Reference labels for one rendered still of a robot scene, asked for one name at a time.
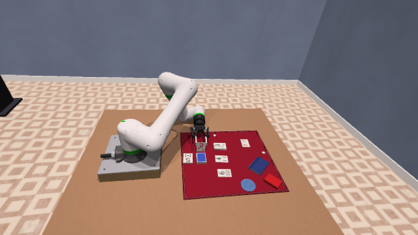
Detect blue round disc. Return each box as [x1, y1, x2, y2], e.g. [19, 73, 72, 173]
[241, 179, 255, 192]

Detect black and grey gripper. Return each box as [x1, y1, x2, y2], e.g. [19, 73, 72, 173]
[191, 120, 210, 146]

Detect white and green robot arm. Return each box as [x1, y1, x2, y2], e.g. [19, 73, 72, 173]
[101, 72, 205, 163]

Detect blue book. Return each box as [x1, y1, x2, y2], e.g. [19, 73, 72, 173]
[248, 157, 269, 175]

